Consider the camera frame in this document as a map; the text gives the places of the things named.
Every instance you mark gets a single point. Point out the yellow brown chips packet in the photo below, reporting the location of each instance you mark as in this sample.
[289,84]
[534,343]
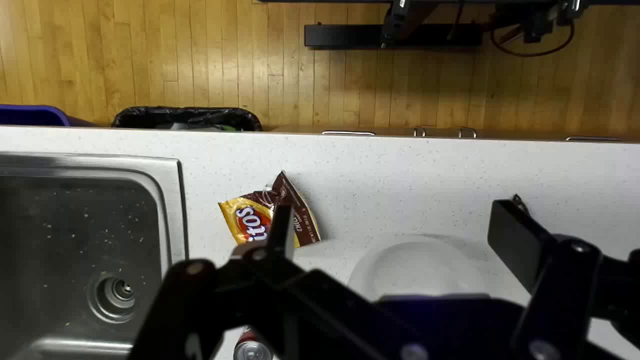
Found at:
[248,220]

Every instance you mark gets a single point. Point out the black metal stand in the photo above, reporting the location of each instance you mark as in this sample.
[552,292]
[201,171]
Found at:
[352,36]

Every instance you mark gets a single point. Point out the white plastic bowl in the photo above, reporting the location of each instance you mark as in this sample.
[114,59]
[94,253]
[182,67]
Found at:
[427,267]

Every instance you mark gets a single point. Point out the stainless steel sink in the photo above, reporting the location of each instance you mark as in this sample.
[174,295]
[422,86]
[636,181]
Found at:
[73,253]

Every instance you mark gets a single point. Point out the red soda can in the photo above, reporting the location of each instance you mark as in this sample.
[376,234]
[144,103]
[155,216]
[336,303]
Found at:
[251,349]

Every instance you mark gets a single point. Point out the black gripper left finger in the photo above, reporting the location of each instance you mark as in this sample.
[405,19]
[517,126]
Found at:
[201,300]

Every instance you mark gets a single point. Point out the black trash bin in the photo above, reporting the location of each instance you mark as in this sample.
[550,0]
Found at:
[181,116]

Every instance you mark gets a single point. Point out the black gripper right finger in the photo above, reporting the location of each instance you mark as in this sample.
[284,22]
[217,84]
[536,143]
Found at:
[566,281]

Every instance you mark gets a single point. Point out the purple plastic bin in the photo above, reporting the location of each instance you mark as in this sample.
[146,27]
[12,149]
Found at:
[30,114]

